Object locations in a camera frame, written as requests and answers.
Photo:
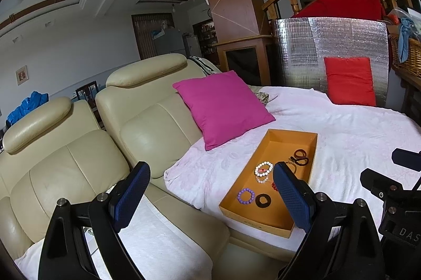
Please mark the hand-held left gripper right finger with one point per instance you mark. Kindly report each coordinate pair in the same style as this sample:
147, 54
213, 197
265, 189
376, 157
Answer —
292, 197

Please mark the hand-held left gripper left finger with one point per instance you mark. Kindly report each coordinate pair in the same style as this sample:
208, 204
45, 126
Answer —
131, 194

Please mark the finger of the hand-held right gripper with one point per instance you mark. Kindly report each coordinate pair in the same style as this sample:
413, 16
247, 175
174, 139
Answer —
381, 183
408, 159

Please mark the orange tray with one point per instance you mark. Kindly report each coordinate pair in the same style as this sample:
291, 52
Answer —
286, 142

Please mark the white towel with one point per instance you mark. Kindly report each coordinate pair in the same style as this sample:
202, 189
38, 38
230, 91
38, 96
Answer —
164, 243

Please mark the white embossed blanket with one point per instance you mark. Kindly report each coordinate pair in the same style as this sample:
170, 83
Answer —
345, 135

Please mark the dark wooden furniture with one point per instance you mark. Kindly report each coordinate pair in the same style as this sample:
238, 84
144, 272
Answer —
408, 92

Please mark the beige leather sofa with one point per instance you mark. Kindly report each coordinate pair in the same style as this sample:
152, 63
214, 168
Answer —
65, 161

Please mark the red cushion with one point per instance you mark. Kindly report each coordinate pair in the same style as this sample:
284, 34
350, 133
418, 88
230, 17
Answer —
350, 81

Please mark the wicker basket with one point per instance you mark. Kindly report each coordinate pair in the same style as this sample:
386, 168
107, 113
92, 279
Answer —
409, 56

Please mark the patterned cushion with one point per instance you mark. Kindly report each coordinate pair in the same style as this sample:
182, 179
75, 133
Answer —
263, 95

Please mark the pink cushion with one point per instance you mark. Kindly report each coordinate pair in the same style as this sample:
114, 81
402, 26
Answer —
223, 105

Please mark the blue cloth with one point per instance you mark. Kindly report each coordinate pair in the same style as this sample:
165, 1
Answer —
403, 40

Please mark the blue plastic bag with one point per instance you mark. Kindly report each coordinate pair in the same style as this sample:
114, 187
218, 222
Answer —
28, 105

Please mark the wooden cabinet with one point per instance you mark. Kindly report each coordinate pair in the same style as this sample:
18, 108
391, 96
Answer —
243, 59

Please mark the silver foil insulation panel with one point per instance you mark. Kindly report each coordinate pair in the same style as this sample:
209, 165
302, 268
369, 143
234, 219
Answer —
296, 49

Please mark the striped cloth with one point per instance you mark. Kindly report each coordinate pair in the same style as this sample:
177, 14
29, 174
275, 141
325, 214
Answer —
205, 64

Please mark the wooden lattice door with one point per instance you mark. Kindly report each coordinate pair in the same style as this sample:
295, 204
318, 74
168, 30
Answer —
144, 36

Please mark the grey refrigerator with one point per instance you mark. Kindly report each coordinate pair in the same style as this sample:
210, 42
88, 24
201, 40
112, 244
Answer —
174, 41

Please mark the red cloth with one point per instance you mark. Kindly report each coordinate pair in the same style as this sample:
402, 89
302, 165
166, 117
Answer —
348, 2

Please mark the shelf with bottles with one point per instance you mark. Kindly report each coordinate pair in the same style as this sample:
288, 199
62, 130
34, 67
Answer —
205, 40

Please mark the framed wall picture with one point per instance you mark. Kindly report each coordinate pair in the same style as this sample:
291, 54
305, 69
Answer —
21, 75

